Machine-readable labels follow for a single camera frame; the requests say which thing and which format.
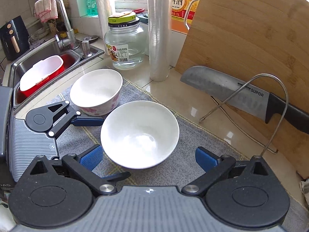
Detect steel kitchen sink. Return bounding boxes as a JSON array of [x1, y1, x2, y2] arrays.
[[7, 37, 104, 111]]

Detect white bowl pink flowers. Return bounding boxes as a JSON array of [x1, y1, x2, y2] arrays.
[[70, 69, 123, 116]]

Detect red and white colander basin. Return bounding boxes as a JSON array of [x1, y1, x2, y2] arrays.
[[17, 55, 65, 103]]

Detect sink soap dispenser pump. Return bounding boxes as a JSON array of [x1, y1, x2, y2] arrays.
[[81, 40, 93, 59]]

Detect steel sink faucet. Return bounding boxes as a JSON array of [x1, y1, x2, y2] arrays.
[[55, 0, 79, 49]]

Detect glass jar yellow-green lid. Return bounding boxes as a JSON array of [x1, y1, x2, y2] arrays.
[[104, 11, 147, 70]]

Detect black air fryer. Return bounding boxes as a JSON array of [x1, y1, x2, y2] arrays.
[[1, 16, 29, 61]]

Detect pink checked dish cloth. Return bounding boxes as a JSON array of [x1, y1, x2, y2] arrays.
[[34, 0, 58, 23]]

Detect plastic wrap roll left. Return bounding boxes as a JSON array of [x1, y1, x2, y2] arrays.
[[96, 0, 115, 40]]

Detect plastic wrap roll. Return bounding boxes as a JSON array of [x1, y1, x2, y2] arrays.
[[148, 0, 171, 82], [96, 0, 115, 40]]

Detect bamboo cutting board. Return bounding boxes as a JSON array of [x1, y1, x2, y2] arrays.
[[174, 0, 309, 179]]

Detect plastic wrap roll right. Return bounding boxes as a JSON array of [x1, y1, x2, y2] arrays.
[[148, 0, 171, 82]]

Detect orange cooking wine jug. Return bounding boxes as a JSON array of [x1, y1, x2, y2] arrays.
[[170, 0, 206, 35]]

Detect metal wire rack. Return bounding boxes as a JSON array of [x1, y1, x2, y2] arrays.
[[199, 73, 290, 158]]

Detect kitchen knife black handle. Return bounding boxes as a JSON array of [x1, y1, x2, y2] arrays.
[[180, 66, 309, 134]]

